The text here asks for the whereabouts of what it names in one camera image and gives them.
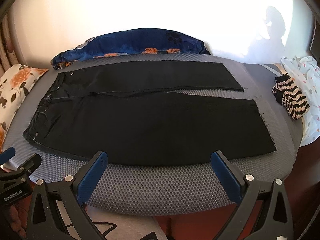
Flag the black denim pants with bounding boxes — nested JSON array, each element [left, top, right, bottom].
[[23, 61, 276, 166]]

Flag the left hand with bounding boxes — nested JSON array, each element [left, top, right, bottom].
[[2, 200, 28, 239]]

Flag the white orange floral pillow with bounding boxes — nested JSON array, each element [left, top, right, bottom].
[[0, 64, 49, 147]]

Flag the grey mesh mattress pad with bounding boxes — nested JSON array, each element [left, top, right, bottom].
[[3, 54, 303, 216]]

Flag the black cream striped knit cloth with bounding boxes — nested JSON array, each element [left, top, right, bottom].
[[271, 73, 310, 120]]

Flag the white patterned sheet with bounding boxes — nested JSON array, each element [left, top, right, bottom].
[[280, 56, 319, 146]]

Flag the blue floral blanket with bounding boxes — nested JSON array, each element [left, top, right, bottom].
[[50, 28, 210, 70]]

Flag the black cable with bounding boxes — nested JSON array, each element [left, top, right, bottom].
[[63, 220, 118, 237]]

